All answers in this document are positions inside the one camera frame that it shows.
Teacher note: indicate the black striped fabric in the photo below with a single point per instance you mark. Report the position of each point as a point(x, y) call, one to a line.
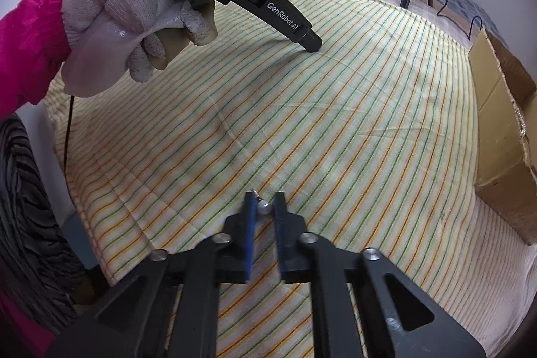
point(39, 269)

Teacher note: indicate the checked beige bed sheet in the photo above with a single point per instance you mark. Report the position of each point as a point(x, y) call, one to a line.
point(495, 278)

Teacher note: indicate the left hand white glove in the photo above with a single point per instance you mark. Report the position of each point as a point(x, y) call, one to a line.
point(110, 38)

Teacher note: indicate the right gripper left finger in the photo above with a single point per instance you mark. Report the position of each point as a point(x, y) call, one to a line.
point(237, 256)

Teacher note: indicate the pink left sleeve forearm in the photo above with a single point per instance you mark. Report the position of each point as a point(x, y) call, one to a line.
point(33, 47)

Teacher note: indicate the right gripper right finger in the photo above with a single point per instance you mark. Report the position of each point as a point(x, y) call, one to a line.
point(292, 260)

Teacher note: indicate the open cardboard box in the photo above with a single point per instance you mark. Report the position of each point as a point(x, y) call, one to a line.
point(506, 100)

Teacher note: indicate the yellow striped cloth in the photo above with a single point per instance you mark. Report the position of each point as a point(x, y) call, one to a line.
point(162, 164)

